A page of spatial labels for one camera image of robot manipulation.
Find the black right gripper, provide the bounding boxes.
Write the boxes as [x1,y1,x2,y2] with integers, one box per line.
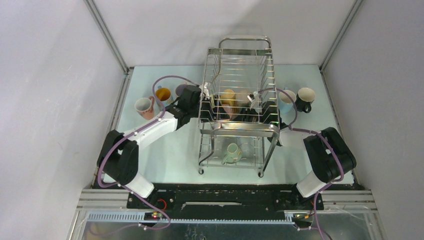
[225,106,269,132]

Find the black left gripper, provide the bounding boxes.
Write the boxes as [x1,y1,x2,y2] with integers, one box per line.
[189,95,230,124]

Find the light blue faceted mug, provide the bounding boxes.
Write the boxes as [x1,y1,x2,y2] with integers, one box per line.
[278,89,297,115]

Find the iridescent pale pink mug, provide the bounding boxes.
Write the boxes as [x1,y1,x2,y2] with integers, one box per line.
[174,84,188,97]

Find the black mug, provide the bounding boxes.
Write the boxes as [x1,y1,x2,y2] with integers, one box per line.
[295,87,316,114]

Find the blue butterfly mug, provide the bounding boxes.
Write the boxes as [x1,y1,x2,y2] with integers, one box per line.
[155,86,174,107]

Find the salmon dotted mug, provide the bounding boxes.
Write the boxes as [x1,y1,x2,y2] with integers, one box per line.
[134,96,155,120]

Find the pink faceted mug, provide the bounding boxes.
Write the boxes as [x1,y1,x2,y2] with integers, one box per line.
[222,104,240,121]

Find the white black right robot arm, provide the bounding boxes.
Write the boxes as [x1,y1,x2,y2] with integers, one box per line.
[235,101,357,209]

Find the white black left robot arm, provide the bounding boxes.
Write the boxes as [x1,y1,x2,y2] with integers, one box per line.
[97,82,211,208]

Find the orange yellow mug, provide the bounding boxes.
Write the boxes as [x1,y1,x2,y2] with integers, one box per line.
[220,89,237,107]

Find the cream seahorse pattern mug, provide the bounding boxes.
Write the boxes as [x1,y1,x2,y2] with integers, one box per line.
[235,90,254,108]

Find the green mug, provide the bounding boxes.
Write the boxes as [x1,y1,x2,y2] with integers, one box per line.
[221,143,242,165]

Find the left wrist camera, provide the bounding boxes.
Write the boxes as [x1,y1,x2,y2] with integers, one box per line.
[200,81,214,102]

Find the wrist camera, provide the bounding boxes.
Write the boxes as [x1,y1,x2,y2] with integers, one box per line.
[200,81,214,102]
[247,91,262,111]

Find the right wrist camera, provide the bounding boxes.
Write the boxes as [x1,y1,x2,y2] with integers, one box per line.
[247,91,262,111]

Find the metal wire dish rack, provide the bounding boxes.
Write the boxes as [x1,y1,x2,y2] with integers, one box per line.
[198,35,281,177]

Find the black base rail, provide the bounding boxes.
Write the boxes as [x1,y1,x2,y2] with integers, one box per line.
[126,183,324,221]

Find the aluminium frame post left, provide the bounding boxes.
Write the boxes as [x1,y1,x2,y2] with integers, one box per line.
[83,0,131,74]

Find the aluminium frame post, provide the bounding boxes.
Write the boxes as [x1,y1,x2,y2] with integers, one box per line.
[83,0,131,74]
[319,0,365,73]

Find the aluminium frame post right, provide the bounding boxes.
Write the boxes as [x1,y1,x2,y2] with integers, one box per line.
[319,0,365,73]

